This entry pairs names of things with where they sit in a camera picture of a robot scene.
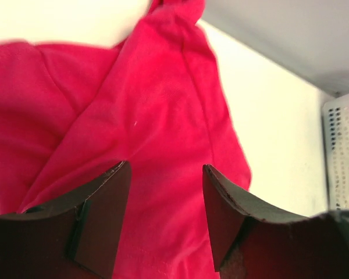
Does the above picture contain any white plastic basket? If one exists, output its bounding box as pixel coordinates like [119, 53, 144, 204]
[322, 94, 349, 210]

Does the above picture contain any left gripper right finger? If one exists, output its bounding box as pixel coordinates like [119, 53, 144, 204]
[202, 164, 349, 278]

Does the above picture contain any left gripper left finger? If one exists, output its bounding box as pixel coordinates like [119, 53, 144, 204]
[0, 162, 131, 278]

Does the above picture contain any pink t shirt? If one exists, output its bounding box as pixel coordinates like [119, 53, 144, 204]
[0, 1, 251, 278]

